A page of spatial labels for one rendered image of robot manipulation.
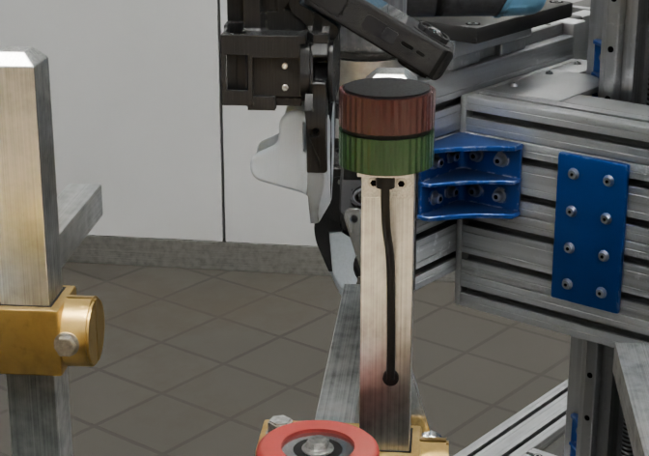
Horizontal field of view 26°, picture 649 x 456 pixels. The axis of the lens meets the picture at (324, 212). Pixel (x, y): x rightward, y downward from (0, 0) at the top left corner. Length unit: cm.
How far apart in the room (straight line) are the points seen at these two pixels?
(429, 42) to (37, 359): 36
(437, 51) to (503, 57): 74
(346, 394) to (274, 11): 30
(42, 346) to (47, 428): 7
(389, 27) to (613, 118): 62
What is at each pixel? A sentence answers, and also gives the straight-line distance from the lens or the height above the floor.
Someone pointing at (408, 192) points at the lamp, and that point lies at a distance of 92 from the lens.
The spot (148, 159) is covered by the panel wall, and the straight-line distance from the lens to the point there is 378.
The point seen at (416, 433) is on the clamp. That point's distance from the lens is 102.
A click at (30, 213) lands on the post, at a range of 97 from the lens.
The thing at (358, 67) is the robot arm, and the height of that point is 106.
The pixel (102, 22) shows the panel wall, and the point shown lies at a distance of 373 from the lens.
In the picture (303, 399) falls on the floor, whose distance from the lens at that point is 308.
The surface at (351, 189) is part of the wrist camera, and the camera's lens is 125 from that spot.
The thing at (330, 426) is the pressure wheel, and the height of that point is 91.
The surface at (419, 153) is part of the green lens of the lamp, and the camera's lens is 86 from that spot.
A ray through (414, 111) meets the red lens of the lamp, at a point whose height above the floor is 113.
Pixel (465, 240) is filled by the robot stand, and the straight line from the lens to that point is 173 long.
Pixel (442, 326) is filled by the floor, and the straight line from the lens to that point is 346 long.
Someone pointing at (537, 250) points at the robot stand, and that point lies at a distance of 168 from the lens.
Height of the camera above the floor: 133
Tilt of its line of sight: 18 degrees down
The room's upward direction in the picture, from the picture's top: straight up
